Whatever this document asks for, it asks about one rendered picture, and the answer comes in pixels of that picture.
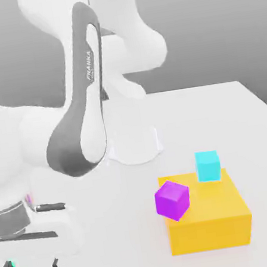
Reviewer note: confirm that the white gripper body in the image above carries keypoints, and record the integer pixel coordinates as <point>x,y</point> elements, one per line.
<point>44,245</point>

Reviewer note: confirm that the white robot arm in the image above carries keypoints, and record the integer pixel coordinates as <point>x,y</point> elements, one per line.
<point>83,59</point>

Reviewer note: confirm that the small purple cube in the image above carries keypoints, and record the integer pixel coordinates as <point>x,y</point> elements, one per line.
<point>171,200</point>

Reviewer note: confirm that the small cyan cube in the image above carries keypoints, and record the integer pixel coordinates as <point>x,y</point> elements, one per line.
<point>208,167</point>

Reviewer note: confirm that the large orange box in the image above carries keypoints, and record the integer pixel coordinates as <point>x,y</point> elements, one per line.
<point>215,227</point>

